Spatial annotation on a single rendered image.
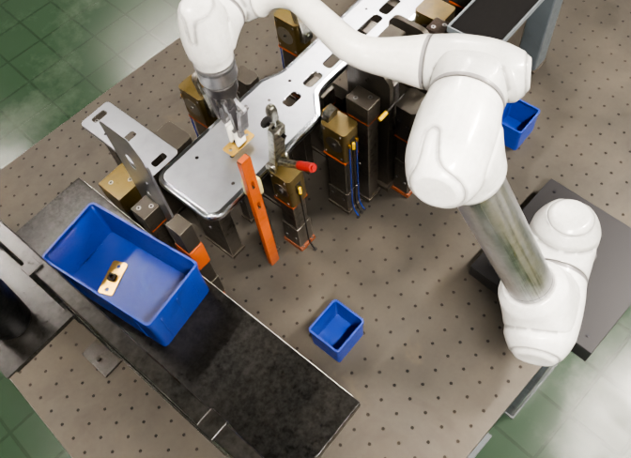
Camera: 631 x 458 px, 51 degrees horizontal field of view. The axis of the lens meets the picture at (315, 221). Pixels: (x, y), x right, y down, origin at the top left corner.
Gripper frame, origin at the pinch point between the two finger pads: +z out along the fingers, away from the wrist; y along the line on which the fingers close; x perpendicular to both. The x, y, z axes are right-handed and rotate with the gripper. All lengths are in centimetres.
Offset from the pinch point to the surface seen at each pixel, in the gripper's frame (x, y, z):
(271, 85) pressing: -20.5, 7.5, 6.6
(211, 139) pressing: 2.5, 8.1, 6.6
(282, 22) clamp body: -37.6, 18.4, 3.2
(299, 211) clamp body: 0.6, -18.9, 18.4
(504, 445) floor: -6, -93, 107
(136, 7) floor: -76, 172, 107
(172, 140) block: 8.3, 17.8, 8.6
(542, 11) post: -92, -34, 12
